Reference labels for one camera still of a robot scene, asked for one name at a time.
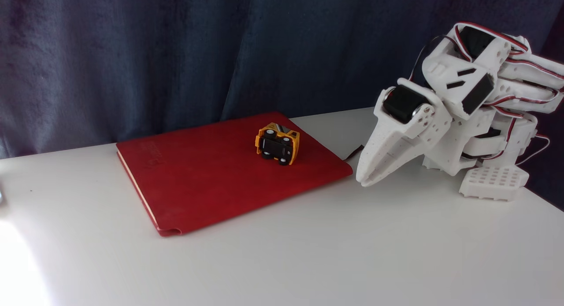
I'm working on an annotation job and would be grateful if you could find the dark blue curtain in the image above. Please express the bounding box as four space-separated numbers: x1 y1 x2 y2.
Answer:
0 0 564 210

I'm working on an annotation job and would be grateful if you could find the red white black cable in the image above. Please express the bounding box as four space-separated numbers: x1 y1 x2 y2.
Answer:
515 133 551 166

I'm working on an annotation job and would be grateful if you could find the yellow toy truck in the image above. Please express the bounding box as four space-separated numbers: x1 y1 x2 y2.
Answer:
255 122 301 166

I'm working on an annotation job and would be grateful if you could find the red notebook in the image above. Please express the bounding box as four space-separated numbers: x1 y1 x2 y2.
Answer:
116 112 353 237

